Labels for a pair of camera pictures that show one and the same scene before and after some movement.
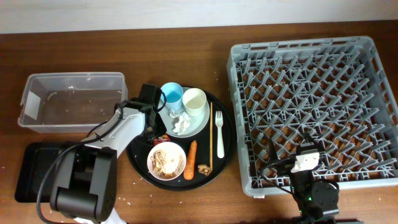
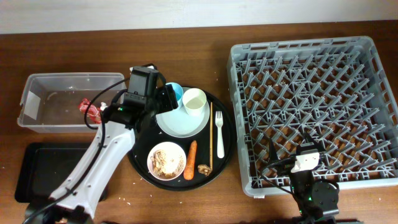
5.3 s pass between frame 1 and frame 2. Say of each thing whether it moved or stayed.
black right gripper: stayed
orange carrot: stayed
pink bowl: stayed
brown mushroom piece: stayed
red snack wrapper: moved
